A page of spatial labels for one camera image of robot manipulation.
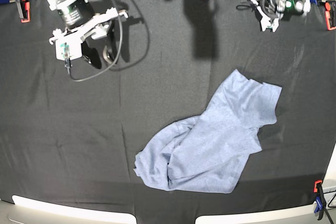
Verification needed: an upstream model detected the orange blue clamp bottom right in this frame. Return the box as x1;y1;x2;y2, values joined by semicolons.
313;180;326;221

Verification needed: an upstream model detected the light blue t-shirt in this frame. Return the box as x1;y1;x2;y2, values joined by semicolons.
134;70;282;194

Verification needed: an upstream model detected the orange clamp top right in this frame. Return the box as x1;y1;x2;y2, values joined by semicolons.
324;0;335;30

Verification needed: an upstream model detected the orange clamp top left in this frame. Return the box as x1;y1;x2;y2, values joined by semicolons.
15;0;30;23

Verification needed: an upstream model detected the black table cloth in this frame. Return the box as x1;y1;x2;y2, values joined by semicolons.
1;0;335;223

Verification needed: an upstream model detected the black camera cable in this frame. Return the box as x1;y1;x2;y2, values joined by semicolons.
64;0;124;82

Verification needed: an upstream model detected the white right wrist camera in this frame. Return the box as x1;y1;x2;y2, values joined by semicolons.
55;35;82;60

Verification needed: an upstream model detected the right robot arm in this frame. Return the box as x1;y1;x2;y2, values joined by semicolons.
47;0;128;69

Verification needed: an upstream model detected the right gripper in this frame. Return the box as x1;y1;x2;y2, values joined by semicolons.
49;7;128;69

